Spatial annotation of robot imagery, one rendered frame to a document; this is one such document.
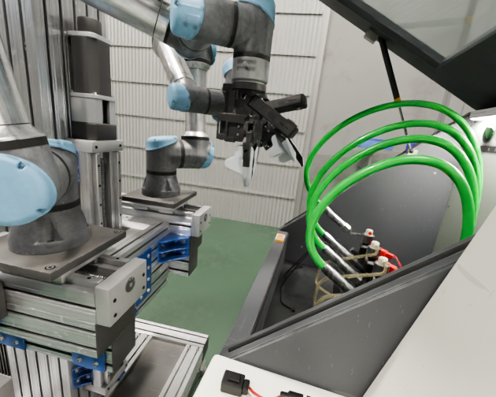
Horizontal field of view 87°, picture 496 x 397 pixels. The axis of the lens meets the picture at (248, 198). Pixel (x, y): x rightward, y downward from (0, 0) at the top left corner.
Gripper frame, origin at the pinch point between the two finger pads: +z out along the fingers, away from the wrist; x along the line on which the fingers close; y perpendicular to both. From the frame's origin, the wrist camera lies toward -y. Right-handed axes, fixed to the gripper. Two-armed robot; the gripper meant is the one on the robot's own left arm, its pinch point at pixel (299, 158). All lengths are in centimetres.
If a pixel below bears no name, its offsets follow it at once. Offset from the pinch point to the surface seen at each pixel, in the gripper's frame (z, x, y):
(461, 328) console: 33.0, 34.2, -8.8
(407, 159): 15.8, 22.0, -15.6
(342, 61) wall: -150, -263, -71
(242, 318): 26.5, 16.7, 24.8
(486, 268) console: 29.3, 33.3, -13.5
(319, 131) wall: -99, -278, -5
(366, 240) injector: 25.5, -5.5, -2.6
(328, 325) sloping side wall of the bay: 30.3, 28.3, 4.8
